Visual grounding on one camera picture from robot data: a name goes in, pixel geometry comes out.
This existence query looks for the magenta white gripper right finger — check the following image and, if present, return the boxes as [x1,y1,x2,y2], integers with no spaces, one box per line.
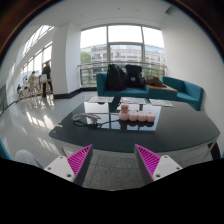
[134,145,182,184]

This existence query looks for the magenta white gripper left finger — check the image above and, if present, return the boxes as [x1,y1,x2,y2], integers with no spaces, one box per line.
[45,145,93,186]

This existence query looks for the magazine right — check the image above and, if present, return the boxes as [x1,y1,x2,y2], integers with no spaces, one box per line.
[149,99,174,107]

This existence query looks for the magazine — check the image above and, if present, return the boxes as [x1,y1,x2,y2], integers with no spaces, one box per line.
[149,99,174,107]
[120,97,146,105]
[87,96,114,103]

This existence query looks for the magazine middle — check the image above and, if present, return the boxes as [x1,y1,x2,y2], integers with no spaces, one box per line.
[120,97,146,105]

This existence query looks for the magazine left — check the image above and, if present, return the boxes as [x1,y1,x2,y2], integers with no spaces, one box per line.
[87,96,114,103]

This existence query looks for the wooden corner side table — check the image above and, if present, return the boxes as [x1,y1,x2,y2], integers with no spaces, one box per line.
[146,84,178,92]

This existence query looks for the teal sofa left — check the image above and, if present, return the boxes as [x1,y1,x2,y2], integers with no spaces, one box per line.
[96,72,149,98]

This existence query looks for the teal sofa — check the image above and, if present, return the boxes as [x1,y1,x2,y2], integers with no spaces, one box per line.
[96,72,149,98]
[148,76,205,112]

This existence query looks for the teal sofa right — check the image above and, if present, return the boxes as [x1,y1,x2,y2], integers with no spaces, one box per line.
[148,76,205,112]

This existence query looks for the brown bag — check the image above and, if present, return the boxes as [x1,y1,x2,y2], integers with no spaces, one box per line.
[146,76,164,87]

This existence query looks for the wooden desk by window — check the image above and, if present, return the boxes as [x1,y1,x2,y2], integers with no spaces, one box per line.
[35,79,53,95]

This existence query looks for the black backpack right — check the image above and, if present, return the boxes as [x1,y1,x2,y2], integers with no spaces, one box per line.
[125,64,143,88]

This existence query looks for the black backpack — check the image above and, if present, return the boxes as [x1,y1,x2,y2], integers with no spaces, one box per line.
[125,64,143,88]
[106,64,126,91]

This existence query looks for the black backpack left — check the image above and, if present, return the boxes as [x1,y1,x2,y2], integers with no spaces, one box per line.
[106,64,126,91]

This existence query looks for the seated person light clothes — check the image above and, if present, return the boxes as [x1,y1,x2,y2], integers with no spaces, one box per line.
[28,71,38,94]

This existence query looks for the standing person dark clothes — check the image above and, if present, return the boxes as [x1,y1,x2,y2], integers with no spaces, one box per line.
[42,61,53,98]

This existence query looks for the black charger cable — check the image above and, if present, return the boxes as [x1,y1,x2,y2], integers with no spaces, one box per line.
[72,119,120,130]

